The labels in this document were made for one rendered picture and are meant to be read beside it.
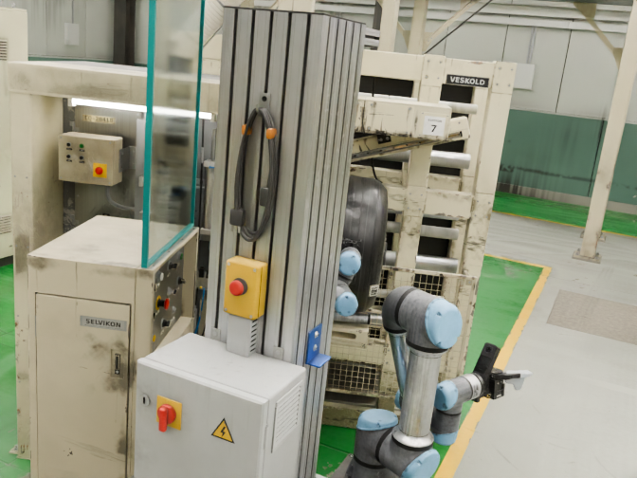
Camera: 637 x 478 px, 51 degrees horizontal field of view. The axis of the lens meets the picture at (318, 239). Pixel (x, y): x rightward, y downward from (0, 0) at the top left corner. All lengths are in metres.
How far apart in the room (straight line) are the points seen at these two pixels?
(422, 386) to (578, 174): 10.09
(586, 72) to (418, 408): 10.20
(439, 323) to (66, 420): 1.29
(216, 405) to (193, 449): 0.14
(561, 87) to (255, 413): 10.65
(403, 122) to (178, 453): 1.82
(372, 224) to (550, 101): 9.37
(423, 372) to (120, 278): 0.95
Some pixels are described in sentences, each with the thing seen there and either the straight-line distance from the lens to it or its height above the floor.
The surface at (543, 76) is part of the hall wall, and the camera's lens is 11.83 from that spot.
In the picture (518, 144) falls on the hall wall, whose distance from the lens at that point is 11.83.
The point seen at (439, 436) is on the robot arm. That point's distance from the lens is 2.05.
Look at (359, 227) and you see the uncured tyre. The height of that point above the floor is 1.32.
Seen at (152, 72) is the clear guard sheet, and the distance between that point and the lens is 1.98.
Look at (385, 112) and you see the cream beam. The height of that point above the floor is 1.74.
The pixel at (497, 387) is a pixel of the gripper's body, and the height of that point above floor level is 1.03.
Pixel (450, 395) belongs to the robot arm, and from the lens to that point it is 1.96.
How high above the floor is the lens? 1.94
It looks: 15 degrees down
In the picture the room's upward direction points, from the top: 6 degrees clockwise
